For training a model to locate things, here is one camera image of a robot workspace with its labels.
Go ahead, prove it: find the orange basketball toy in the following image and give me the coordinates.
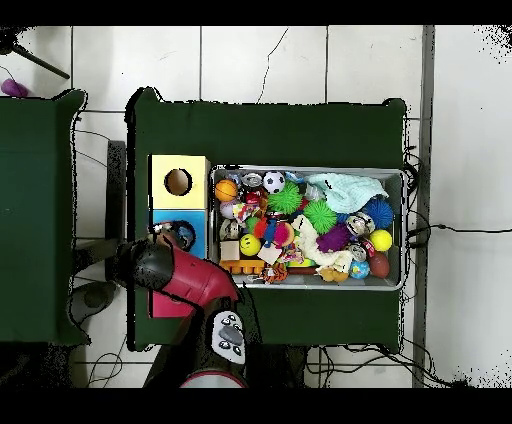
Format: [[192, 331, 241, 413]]
[[214, 178, 240, 203]]

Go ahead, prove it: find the wooden box with three holes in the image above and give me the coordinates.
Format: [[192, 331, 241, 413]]
[[147, 154, 212, 319]]

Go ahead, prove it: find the silver mesh bin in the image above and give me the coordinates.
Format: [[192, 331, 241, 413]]
[[207, 164, 406, 292]]

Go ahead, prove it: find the green spiky ball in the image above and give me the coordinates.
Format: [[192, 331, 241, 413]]
[[266, 180, 304, 215], [302, 198, 339, 235]]

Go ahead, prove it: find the silver soda can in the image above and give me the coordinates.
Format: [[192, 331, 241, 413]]
[[240, 171, 264, 190]]

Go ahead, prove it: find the yellow smiley face ball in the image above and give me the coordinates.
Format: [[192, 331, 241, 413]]
[[238, 233, 263, 258]]

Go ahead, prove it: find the black and white soccer ball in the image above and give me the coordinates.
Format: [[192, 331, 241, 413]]
[[262, 170, 287, 195]]

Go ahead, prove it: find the orange tiger plush toy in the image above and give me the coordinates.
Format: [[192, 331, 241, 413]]
[[259, 263, 290, 285]]

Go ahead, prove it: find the mint green cloth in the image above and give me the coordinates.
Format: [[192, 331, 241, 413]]
[[305, 172, 390, 215]]

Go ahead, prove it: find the blue spiky ball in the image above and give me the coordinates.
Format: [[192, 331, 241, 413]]
[[361, 196, 396, 230]]

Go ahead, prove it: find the plain yellow ball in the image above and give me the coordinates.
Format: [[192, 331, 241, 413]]
[[368, 228, 394, 253]]

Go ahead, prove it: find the black flat panel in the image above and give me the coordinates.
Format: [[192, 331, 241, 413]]
[[105, 139, 127, 283]]

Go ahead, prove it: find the gray round base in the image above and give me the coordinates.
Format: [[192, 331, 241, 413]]
[[71, 279, 118, 325]]

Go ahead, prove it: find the black rod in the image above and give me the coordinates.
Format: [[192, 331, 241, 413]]
[[11, 43, 71, 80]]

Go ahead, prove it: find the purple object on floor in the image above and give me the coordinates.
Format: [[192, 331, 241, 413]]
[[0, 78, 30, 98]]

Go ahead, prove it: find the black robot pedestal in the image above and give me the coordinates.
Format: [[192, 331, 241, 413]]
[[245, 343, 309, 388]]

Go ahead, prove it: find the black cable on floor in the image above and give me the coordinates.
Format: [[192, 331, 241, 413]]
[[407, 223, 512, 238]]

